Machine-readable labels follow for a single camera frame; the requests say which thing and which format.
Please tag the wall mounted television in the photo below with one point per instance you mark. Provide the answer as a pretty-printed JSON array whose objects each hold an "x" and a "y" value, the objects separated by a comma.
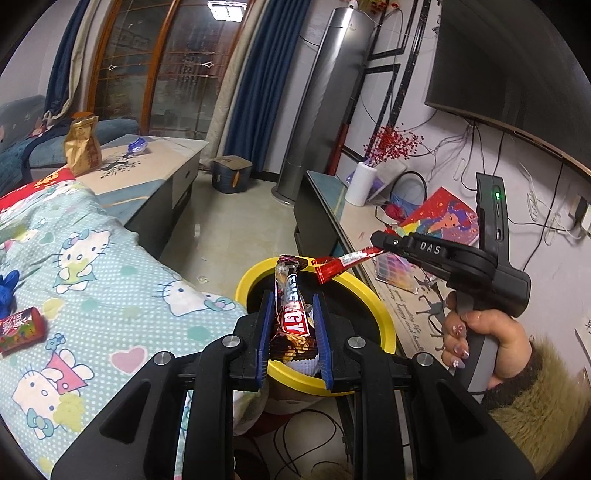
[{"x": 508, "y": 60}]

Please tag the grey standing air conditioner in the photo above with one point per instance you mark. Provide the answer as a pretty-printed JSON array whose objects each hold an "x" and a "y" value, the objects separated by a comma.
[{"x": 318, "y": 92}]

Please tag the red stick packet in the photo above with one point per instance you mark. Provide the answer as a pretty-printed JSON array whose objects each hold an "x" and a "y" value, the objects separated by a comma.
[{"x": 341, "y": 263}]

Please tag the wooden framed glass door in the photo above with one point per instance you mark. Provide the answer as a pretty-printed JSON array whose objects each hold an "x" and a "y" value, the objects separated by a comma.
[{"x": 184, "y": 78}]

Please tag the red printed cloth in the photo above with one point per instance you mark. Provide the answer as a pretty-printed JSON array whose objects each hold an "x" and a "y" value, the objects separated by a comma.
[{"x": 41, "y": 184}]

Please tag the person's right hand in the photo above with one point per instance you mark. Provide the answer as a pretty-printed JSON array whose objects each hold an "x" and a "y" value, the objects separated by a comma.
[{"x": 503, "y": 337}]

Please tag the red snack box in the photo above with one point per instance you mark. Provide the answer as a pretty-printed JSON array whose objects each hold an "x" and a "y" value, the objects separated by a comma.
[{"x": 18, "y": 330}]

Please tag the white paper roll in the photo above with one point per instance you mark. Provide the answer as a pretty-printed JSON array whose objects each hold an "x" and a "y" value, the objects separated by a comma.
[{"x": 359, "y": 184}]

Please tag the blue storage box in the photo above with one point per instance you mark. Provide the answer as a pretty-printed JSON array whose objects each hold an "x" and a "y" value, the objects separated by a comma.
[{"x": 226, "y": 177}]

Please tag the cat printed light blue blanket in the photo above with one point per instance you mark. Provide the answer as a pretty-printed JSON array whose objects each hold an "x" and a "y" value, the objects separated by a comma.
[{"x": 115, "y": 277}]

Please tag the blue toy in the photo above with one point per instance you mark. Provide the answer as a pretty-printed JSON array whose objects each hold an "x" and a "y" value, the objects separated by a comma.
[{"x": 7, "y": 290}]

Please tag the printed top tv cabinet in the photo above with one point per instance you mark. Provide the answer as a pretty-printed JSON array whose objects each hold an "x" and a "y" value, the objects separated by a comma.
[{"x": 323, "y": 203}]

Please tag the beige curtain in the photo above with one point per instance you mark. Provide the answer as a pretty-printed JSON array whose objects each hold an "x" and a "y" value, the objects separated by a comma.
[{"x": 226, "y": 101}]

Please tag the ceiling light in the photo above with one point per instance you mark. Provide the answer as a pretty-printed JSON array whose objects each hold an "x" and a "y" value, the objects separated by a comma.
[{"x": 226, "y": 9}]

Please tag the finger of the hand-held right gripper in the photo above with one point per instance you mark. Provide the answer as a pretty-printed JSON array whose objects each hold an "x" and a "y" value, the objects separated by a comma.
[{"x": 415, "y": 247}]

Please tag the yellow rimmed black trash bin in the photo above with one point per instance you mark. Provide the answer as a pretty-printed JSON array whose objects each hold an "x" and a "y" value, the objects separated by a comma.
[{"x": 369, "y": 304}]

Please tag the blue curtain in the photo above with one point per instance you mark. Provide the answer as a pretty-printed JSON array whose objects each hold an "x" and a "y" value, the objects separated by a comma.
[
  {"x": 64, "y": 60},
  {"x": 263, "y": 83}
]

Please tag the clear box of coloured beads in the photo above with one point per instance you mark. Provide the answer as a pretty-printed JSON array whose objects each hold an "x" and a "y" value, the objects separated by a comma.
[{"x": 392, "y": 272}]

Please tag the coffee table with dark drawers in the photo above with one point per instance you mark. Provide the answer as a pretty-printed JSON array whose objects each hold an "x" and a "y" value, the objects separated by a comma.
[{"x": 152, "y": 175}]

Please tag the blue white wrapper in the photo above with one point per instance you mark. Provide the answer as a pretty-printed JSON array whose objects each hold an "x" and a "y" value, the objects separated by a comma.
[{"x": 137, "y": 145}]

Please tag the white ribbed paper liner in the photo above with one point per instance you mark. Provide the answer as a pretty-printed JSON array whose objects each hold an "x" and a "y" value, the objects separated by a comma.
[{"x": 300, "y": 367}]

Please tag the blue grey fabric sofa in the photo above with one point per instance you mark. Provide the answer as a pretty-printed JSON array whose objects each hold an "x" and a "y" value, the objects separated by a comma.
[{"x": 18, "y": 157}]

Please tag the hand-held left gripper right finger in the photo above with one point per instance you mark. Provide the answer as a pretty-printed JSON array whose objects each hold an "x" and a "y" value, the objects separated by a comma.
[{"x": 322, "y": 341}]

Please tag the red berry branches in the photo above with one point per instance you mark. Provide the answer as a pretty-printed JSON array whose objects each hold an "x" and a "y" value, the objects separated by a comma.
[{"x": 392, "y": 143}]

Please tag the white framed purple picture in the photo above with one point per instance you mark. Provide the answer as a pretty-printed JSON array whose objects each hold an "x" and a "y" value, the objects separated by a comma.
[{"x": 383, "y": 182}]

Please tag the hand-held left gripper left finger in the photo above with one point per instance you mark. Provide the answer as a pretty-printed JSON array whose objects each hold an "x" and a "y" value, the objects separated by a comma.
[{"x": 264, "y": 341}]

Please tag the gold snack bag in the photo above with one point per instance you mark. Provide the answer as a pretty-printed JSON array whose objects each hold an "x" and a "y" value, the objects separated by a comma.
[{"x": 83, "y": 147}]

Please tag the person's right forearm furry sleeve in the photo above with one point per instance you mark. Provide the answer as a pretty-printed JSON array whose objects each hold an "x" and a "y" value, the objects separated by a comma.
[{"x": 545, "y": 406}]

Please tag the brown chocolate bar wrapper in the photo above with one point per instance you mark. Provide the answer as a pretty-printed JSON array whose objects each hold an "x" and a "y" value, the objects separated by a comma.
[{"x": 291, "y": 323}]

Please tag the red pole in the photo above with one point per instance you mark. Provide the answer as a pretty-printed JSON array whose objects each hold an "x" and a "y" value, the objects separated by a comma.
[{"x": 339, "y": 147}]

